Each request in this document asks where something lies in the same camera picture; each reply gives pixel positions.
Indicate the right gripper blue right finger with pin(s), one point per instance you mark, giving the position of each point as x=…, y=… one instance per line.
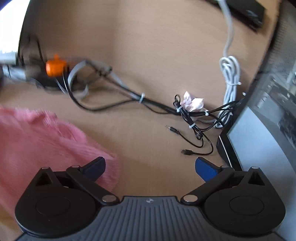
x=213, y=176

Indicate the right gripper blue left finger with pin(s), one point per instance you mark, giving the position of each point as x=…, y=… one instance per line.
x=85, y=178

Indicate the pink ribbed garment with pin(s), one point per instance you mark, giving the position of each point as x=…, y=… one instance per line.
x=32, y=139

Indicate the crumpled white paper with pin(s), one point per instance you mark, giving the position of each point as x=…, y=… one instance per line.
x=191, y=103

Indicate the black hub box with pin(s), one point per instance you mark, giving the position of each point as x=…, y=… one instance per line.
x=43, y=81

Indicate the orange round object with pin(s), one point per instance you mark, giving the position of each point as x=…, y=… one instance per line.
x=55, y=66

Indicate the black power strip bar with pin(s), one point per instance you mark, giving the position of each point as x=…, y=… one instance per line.
x=250, y=12

